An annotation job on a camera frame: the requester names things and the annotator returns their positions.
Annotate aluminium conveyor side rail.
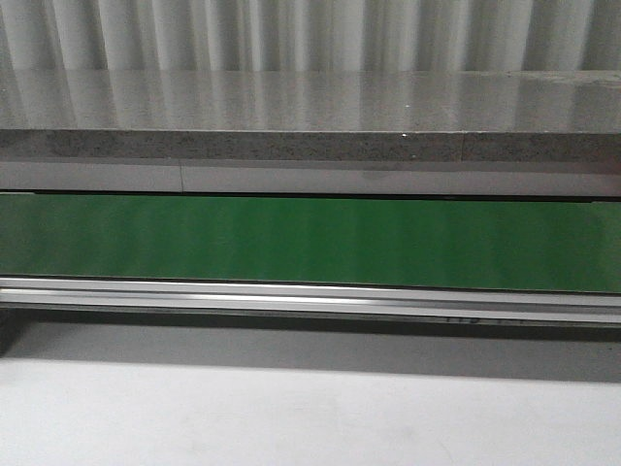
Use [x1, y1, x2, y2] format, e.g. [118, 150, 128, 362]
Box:
[1, 277, 620, 326]

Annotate green conveyor belt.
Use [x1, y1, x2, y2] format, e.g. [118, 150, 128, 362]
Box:
[1, 193, 620, 293]

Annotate grey granite counter slab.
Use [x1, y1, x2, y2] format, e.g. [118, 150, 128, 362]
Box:
[1, 70, 620, 163]

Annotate white pleated curtain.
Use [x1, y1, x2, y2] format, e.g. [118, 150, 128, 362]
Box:
[1, 1, 620, 72]

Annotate white rear conveyor panel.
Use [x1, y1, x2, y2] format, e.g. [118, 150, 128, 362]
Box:
[1, 158, 620, 198]

